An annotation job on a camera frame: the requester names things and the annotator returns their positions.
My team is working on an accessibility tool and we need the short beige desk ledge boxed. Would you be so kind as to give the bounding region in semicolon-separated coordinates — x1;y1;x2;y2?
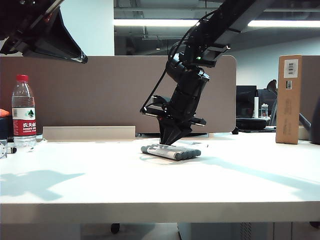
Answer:
297;125;312;141

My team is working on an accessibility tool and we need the silver metal block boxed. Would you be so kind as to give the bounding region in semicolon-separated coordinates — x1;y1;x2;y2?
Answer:
0;139;8;160

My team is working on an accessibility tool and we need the white cylinder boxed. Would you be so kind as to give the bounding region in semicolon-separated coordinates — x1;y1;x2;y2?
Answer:
253;96;260;119

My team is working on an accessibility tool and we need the small glass jar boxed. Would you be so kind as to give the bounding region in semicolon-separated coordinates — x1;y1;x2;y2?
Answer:
261;102;271;118

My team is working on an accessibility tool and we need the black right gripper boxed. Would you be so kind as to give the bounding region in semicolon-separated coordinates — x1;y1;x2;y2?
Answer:
143;106;208;147

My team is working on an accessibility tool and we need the tall brown cardboard box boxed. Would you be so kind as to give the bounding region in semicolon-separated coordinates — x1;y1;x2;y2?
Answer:
275;54;303;145

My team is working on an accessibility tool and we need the water bottle with red label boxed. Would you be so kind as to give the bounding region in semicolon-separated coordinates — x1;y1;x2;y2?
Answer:
11;74;38;148

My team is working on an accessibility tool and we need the wide brown desk divider panel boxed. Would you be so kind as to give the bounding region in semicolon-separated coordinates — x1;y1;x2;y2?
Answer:
0;55;238;135

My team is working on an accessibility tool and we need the large black computer monitor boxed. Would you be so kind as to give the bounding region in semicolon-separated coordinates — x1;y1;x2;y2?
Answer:
236;85;258;119

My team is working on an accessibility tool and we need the small black computer monitor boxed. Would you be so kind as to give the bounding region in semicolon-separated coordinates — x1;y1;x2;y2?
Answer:
257;89;276;118

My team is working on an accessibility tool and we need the black round cushion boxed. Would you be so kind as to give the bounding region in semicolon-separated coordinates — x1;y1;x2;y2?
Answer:
236;117;268;131

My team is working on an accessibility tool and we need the narrow brown desk divider panel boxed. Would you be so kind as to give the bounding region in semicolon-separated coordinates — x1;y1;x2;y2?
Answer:
298;55;320;128

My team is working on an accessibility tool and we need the long beige desk ledge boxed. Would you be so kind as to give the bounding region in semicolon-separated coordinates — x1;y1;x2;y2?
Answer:
42;125;137;143

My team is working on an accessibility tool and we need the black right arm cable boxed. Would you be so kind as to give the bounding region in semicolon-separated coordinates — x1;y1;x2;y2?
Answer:
139;14;201;114

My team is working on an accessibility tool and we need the long ceiling light strip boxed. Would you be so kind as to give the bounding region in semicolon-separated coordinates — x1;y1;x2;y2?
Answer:
113;19;320;28

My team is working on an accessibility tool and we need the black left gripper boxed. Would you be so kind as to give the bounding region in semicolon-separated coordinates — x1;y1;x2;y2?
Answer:
0;0;89;64

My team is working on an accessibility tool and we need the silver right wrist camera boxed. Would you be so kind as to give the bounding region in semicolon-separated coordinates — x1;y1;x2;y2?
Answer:
149;93;172;111

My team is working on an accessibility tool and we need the dark blue object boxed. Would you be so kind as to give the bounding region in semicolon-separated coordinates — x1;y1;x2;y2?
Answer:
0;116;15;142

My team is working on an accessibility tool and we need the clear plastic marker packaging box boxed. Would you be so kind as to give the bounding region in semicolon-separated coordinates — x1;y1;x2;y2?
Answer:
139;138;210;165

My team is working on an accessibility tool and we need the black office chair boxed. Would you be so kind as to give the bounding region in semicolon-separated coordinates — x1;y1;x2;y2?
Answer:
266;79;279;127

